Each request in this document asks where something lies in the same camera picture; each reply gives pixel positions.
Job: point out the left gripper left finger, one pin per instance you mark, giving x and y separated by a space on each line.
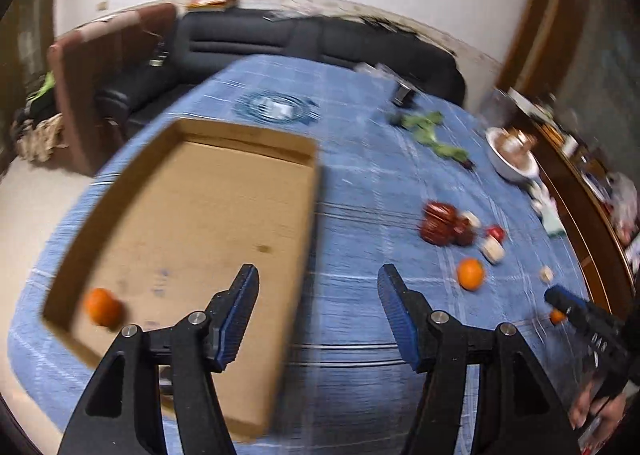
228 314

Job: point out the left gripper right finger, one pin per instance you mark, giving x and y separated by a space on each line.
407 311

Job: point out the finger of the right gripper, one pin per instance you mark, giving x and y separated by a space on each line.
566 302

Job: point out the small orange kumquat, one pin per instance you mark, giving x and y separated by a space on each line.
556 317

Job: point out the small beige fruit chunk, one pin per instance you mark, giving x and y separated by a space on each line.
546 274

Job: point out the beige peeled fruit chunk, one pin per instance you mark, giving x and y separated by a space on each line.
492 250

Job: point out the dried red jujube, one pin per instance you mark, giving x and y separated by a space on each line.
440 211
436 232
463 232

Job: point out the red cherry tomato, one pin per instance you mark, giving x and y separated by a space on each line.
497 232

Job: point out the white gloved right hand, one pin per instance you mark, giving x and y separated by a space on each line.
609 410

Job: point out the white work glove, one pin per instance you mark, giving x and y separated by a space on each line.
544 206

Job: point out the wooden sideboard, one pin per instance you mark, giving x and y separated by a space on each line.
587 223

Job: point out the shallow cardboard tray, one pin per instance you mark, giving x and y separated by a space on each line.
198 201

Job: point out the blue plaid tablecloth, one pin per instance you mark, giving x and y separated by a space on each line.
345 389

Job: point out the white plastic bowl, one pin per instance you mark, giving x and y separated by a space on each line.
522 173

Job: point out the crumpled brown plastic wrapper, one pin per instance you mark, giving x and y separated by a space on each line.
514 145

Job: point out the green leafy vegetable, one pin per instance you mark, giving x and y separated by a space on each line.
423 128

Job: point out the small black electronic device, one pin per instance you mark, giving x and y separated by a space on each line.
403 95

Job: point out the black leather sofa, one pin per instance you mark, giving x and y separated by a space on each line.
201 44

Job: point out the brown armchair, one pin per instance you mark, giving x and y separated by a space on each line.
84 59

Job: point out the red flat box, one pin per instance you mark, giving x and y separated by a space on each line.
210 5

